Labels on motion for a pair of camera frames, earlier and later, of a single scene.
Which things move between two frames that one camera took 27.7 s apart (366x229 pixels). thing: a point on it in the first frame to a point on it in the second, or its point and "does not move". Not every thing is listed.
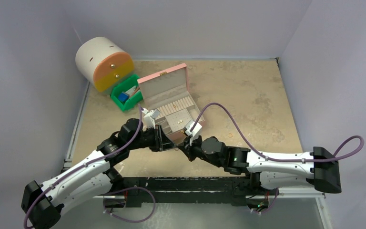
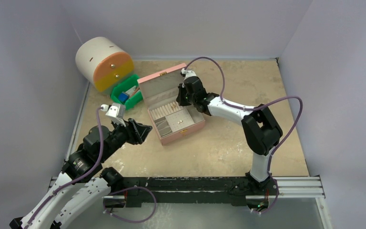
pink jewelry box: (167, 91) does not move
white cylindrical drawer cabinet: (98, 59) does not move
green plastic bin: (122, 87) does not move
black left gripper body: (151, 139) to (121, 134)
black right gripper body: (188, 149) to (185, 97)
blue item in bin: (123, 97) does not move
